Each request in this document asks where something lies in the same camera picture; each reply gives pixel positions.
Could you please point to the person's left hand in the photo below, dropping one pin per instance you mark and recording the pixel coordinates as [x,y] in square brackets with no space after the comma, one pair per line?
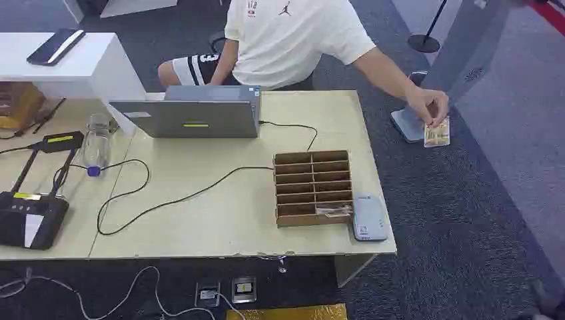
[427,105]

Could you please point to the white card reader device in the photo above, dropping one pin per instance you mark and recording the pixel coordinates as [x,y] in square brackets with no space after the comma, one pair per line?
[369,217]

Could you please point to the wooden card box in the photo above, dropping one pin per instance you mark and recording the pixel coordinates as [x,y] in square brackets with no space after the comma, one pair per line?
[313,187]

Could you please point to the card in wooden box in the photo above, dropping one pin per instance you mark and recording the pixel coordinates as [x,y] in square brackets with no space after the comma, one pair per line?
[334,210]

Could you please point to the red barrier belt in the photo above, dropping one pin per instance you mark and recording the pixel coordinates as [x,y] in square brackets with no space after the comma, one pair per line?
[549,13]

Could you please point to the person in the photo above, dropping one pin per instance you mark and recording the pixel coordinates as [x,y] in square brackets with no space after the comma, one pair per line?
[282,40]

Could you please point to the grey laptop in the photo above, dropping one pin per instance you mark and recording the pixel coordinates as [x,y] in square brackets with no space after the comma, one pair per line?
[198,115]

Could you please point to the gold foil sheet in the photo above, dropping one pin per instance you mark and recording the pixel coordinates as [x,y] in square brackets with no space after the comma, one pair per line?
[287,312]

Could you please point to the silver floor socket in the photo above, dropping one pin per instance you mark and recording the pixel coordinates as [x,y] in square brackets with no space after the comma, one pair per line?
[207,294]
[244,289]

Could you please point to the clear plastic water bottle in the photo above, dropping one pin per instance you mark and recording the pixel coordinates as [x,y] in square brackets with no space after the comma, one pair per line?
[96,143]

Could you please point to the white shelf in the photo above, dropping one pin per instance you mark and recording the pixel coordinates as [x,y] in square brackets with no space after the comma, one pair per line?
[66,66]

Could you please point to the black power adapter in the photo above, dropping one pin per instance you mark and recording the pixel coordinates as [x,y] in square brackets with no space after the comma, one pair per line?
[62,141]

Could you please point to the dark tablet with white pen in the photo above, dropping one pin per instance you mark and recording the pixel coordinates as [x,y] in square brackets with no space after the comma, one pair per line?
[56,46]

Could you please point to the black router with antennas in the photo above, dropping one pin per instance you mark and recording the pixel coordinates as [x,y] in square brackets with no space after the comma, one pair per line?
[27,212]

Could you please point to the black stanchion post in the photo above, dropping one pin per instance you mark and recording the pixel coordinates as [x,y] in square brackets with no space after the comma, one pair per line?
[426,31]

